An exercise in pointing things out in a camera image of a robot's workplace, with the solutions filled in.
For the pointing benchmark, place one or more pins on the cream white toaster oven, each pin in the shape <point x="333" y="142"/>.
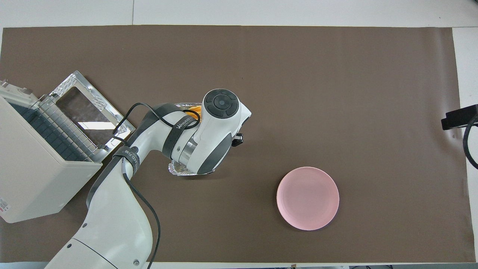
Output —
<point x="33" y="179"/>

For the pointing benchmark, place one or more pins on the pink round plate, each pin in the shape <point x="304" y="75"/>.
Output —
<point x="308" y="198"/>

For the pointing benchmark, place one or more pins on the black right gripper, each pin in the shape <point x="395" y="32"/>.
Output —
<point x="475" y="114"/>

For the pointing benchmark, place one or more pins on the glass oven door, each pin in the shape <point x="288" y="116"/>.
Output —
<point x="93" y="101"/>

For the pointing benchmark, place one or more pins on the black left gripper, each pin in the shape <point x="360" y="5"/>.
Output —
<point x="238" y="140"/>

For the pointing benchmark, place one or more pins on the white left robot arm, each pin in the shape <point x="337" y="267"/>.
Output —
<point x="119" y="224"/>

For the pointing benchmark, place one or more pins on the aluminium foil tray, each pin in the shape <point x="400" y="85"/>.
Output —
<point x="178" y="170"/>

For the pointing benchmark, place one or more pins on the sliced orange bread loaf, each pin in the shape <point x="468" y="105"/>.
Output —
<point x="195" y="110"/>

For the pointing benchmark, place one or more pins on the brown table mat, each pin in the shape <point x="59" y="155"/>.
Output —
<point x="336" y="93"/>

